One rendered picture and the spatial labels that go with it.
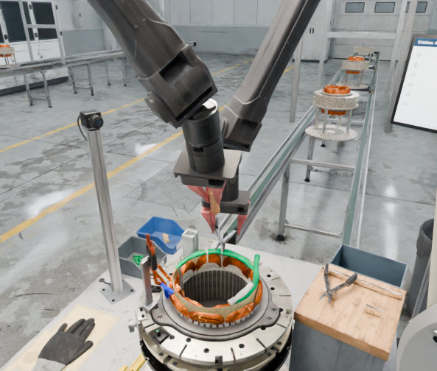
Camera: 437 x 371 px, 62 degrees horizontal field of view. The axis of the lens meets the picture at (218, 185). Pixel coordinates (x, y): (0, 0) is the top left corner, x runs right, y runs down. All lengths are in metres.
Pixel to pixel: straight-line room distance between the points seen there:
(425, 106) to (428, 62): 0.15
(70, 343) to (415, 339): 1.01
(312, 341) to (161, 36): 0.67
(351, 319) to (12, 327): 2.05
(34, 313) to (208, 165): 2.11
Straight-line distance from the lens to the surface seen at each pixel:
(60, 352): 1.17
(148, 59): 0.46
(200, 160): 0.56
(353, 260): 1.07
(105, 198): 1.12
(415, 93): 1.58
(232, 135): 0.73
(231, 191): 0.78
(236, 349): 0.71
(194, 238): 0.82
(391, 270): 1.06
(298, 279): 1.36
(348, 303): 0.87
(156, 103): 0.47
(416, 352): 0.28
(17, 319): 2.57
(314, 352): 0.89
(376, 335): 0.83
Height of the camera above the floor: 1.64
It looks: 26 degrees down
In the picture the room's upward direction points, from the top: straight up
